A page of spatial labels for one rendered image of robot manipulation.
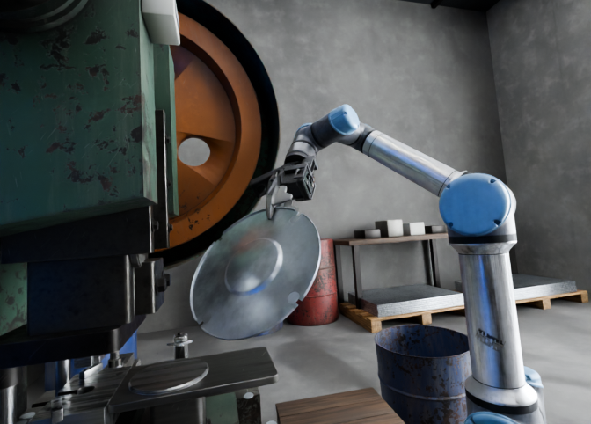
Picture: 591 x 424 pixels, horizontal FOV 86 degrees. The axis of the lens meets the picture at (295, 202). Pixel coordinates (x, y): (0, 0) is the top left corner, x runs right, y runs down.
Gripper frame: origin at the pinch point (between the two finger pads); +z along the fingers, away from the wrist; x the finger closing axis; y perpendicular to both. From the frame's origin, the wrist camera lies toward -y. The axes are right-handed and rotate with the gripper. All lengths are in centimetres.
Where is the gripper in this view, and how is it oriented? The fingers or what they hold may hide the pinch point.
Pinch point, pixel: (268, 216)
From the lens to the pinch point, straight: 70.7
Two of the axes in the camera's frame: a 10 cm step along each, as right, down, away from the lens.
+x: 3.3, 7.4, 5.9
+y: 9.1, -1.0, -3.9
